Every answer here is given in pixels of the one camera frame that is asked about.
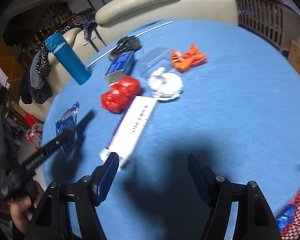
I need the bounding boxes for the long white cardboard box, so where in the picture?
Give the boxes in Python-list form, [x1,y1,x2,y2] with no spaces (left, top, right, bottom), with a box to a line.
[99,96,158,168]

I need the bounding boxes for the crumpled red plastic bag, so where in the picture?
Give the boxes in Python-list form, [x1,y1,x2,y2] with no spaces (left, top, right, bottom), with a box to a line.
[101,76,142,114]

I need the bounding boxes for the blue foil wrapper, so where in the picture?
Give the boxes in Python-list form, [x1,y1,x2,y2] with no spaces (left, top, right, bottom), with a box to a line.
[55,102,80,155]

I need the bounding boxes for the blue cardboard box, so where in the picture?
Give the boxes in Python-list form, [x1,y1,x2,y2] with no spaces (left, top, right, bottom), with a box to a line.
[104,51,135,85]

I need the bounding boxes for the shiny blue packet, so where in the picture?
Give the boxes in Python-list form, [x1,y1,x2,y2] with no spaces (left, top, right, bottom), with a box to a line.
[276,204,298,233]

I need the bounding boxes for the cream leather sofa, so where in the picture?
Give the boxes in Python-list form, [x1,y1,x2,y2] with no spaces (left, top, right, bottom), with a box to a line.
[19,0,239,120]

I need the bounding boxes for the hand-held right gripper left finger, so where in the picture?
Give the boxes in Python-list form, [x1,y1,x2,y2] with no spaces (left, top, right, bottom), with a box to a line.
[27,152,120,240]

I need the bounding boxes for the brown cardboard box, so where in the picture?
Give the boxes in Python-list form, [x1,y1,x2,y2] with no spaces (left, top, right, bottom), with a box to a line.
[287,40,300,83]

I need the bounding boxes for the dark wooden shelf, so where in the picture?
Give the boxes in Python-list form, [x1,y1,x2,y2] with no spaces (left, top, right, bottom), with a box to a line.
[2,2,73,63]

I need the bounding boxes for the dark grey speckled sock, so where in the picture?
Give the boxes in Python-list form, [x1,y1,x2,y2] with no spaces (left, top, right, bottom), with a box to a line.
[109,35,142,61]

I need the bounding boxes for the blue tablecloth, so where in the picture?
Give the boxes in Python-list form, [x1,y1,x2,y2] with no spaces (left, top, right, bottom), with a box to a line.
[41,19,300,240]

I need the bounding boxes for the teal insulated bottle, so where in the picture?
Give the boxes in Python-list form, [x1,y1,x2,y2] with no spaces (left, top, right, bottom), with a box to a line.
[44,32,92,85]

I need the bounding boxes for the black polka dot garment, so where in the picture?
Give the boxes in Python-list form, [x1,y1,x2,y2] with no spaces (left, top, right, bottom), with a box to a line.
[30,21,83,78]

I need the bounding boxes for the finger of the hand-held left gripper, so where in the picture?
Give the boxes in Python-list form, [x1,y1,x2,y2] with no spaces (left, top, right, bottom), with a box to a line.
[20,129,77,174]

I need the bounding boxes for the red plastic stool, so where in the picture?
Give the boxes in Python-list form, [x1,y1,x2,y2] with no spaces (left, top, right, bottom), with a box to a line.
[22,112,44,128]

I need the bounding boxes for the crumpled white tissue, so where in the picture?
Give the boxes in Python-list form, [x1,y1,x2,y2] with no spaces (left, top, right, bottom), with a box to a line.
[148,67,184,101]

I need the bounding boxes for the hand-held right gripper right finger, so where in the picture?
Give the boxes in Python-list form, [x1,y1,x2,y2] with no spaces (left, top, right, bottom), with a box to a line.
[187,153,283,240]

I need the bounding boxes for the clear plastic packaging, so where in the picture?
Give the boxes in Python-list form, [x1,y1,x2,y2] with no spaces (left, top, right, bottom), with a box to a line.
[137,46,177,80]

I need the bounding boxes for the slatted wooden cabinet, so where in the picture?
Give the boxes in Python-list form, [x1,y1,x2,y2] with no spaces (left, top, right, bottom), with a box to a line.
[230,0,300,52]

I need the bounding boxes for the blue red patterned garment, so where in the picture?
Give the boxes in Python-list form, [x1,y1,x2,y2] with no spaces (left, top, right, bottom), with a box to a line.
[75,15,108,53]

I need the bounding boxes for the dark grey clothing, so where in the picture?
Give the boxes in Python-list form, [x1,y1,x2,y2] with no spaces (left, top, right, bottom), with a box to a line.
[19,67,53,105]

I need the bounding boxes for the thin white rod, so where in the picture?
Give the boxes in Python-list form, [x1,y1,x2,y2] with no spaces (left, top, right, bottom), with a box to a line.
[86,21,174,68]

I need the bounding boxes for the person's left hand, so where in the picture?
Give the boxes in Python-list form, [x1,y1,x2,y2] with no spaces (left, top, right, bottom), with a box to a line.
[9,194,39,233]

